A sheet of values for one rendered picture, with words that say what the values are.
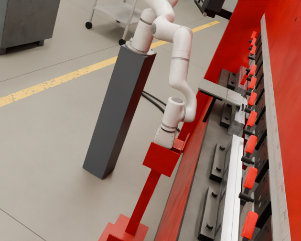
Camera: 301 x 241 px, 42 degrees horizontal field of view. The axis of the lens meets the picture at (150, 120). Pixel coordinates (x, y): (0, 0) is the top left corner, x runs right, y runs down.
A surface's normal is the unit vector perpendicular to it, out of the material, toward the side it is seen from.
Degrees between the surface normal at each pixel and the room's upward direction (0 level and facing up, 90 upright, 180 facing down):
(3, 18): 90
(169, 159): 90
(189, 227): 0
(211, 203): 0
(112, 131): 90
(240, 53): 90
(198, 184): 0
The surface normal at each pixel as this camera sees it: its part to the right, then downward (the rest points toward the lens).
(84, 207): 0.33, -0.82
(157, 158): -0.27, 0.39
